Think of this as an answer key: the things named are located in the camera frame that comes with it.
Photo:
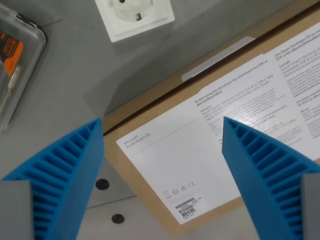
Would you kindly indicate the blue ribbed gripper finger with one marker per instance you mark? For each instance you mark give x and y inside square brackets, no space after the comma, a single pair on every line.
[265,175]
[75,175]

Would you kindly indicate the black table screw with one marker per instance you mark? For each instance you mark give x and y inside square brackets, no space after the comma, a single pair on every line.
[102,184]
[117,218]

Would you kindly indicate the clear plastic tool case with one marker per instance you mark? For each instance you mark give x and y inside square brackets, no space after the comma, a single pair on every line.
[15,65]

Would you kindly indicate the brown cardboard Kinect box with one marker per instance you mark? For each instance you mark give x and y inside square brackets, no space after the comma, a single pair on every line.
[190,140]

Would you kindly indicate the white wall socket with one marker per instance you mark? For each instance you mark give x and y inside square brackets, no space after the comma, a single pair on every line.
[135,17]

